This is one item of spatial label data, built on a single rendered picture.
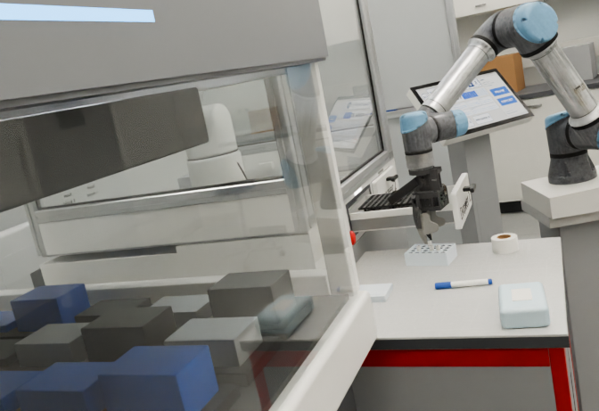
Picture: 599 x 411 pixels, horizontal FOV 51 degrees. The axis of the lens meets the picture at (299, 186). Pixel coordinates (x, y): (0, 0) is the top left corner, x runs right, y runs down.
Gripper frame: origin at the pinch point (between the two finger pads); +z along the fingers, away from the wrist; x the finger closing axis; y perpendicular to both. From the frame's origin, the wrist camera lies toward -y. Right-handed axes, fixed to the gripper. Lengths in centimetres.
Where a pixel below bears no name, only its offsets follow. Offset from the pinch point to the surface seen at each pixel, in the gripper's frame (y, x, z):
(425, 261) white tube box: 0.2, -3.3, 6.0
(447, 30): -45, 186, -59
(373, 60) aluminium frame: -38, 67, -51
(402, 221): -10.7, 9.9, -2.1
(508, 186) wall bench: -58, 313, 62
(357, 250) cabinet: -27.2, 8.8, 6.4
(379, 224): -17.9, 8.6, -2.0
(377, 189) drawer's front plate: -30.5, 36.8, -6.6
